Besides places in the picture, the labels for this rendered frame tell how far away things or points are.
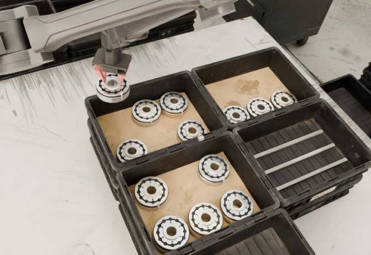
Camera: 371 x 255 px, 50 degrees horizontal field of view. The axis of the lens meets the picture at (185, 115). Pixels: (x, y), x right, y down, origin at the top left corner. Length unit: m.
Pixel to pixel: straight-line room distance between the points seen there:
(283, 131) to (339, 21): 2.33
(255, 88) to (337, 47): 1.89
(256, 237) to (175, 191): 0.28
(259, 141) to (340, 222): 0.40
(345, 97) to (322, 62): 0.68
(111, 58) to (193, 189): 0.48
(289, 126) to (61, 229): 0.87
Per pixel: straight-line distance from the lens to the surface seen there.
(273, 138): 1.46
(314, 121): 1.58
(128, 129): 1.39
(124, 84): 1.23
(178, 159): 1.26
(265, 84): 1.63
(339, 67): 3.24
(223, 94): 1.54
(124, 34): 0.98
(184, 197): 1.26
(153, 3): 0.67
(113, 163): 1.19
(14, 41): 0.76
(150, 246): 1.08
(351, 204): 1.59
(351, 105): 2.58
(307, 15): 2.99
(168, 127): 1.40
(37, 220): 1.39
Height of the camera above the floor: 1.94
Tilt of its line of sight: 50 degrees down
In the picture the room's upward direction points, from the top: 10 degrees clockwise
